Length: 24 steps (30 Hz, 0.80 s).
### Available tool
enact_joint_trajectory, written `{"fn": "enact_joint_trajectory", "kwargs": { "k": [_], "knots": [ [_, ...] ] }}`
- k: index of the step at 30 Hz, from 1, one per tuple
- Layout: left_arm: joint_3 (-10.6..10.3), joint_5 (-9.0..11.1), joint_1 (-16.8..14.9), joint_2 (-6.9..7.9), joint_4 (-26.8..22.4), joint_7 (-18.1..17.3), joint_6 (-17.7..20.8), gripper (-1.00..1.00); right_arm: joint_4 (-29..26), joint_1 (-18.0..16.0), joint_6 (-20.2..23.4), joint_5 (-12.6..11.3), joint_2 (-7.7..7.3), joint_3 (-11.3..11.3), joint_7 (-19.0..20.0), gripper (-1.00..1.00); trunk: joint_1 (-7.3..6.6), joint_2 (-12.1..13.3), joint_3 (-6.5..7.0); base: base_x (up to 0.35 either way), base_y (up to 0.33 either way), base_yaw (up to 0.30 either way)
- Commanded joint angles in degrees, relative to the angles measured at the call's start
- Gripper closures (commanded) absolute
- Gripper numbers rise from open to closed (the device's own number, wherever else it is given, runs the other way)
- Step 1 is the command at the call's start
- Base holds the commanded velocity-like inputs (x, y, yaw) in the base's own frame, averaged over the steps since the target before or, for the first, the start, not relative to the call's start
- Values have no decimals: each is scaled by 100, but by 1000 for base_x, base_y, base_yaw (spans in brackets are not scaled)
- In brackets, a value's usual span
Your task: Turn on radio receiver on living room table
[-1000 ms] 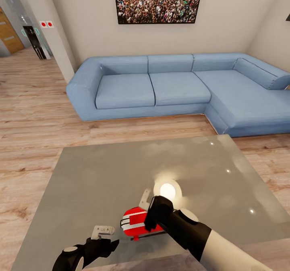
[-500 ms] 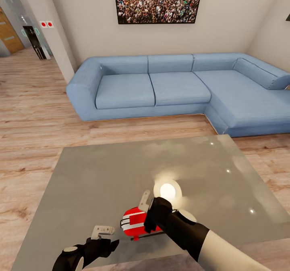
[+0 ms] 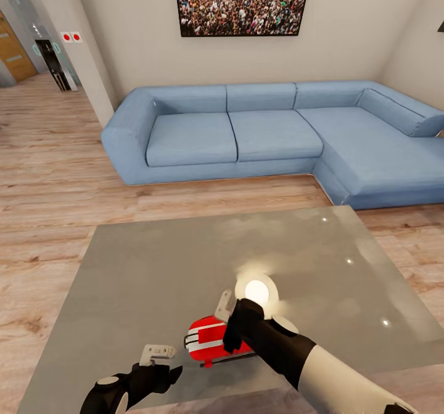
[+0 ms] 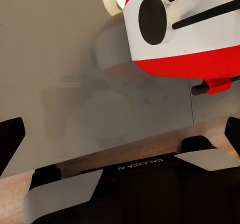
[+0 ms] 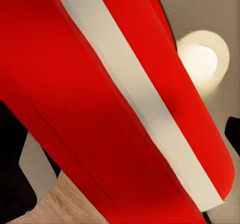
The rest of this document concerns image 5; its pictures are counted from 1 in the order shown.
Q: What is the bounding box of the radio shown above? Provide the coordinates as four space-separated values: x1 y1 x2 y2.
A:
0 0 235 224

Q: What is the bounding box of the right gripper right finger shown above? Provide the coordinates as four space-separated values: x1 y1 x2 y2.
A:
224 116 240 156

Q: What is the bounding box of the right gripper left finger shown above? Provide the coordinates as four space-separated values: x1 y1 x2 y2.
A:
0 118 26 176

